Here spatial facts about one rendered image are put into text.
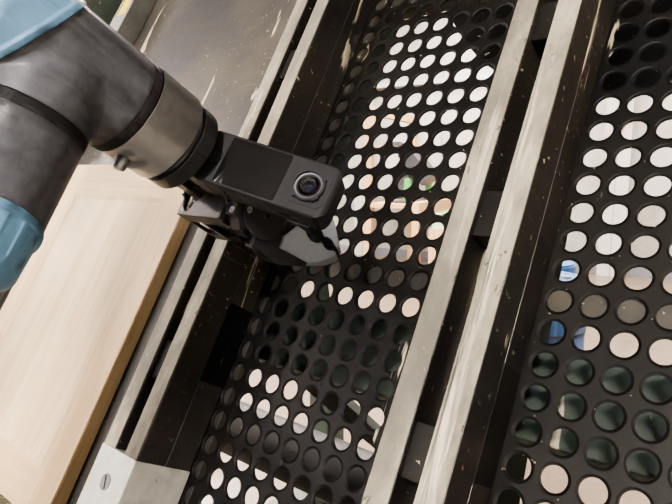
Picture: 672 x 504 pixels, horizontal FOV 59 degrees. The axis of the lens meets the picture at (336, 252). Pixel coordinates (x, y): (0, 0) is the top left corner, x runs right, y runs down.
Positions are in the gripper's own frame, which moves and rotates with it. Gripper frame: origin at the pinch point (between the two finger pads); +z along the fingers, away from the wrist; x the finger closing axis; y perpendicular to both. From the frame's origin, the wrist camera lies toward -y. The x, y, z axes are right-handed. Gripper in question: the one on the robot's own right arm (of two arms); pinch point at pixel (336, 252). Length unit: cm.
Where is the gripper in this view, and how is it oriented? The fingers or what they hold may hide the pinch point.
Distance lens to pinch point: 58.9
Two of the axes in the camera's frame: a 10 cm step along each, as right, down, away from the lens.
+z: 5.6, 4.2, 7.2
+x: -3.5, 9.0, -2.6
